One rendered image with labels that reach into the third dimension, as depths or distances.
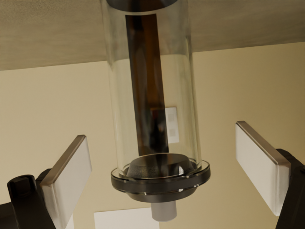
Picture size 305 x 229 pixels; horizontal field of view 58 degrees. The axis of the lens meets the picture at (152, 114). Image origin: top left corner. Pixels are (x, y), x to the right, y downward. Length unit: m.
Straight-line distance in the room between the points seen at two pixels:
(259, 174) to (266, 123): 0.79
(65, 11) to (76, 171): 0.30
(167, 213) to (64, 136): 0.67
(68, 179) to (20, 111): 0.83
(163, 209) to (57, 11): 0.31
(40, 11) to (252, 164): 0.35
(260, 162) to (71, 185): 0.11
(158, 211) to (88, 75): 0.67
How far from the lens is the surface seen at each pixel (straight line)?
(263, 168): 0.16
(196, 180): 0.27
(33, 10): 0.44
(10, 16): 0.46
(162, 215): 0.31
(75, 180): 0.18
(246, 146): 0.19
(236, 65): 0.93
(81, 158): 0.19
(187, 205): 0.96
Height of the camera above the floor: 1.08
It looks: 2 degrees up
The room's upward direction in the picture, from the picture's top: 175 degrees clockwise
